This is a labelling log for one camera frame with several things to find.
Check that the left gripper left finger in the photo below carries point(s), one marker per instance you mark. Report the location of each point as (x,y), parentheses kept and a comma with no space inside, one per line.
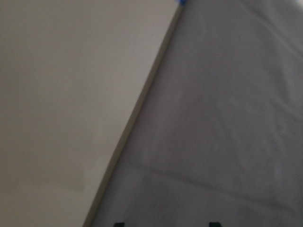
(119,224)

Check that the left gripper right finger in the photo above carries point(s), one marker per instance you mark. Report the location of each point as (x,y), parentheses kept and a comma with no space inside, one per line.
(215,224)

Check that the brown t-shirt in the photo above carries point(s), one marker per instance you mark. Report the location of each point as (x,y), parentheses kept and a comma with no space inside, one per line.
(219,137)

